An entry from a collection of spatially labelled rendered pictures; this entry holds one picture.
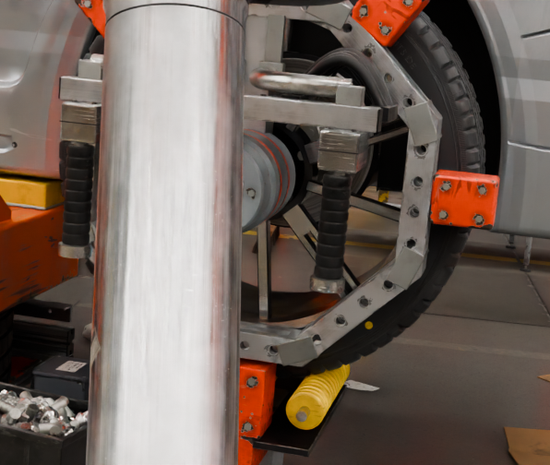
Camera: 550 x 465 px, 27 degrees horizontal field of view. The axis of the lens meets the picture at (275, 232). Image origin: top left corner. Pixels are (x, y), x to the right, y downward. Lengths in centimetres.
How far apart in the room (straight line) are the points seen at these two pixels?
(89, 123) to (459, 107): 54
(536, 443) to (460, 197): 170
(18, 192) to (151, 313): 149
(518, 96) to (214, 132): 124
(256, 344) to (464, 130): 44
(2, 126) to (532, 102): 99
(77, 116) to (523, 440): 202
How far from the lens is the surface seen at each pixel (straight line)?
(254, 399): 173
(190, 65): 87
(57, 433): 146
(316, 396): 173
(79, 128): 151
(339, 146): 142
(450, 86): 170
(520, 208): 207
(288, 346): 170
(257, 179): 152
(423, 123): 162
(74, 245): 153
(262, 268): 180
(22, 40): 229
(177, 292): 82
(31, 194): 228
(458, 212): 163
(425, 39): 171
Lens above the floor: 107
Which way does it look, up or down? 10 degrees down
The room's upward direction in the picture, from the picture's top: 5 degrees clockwise
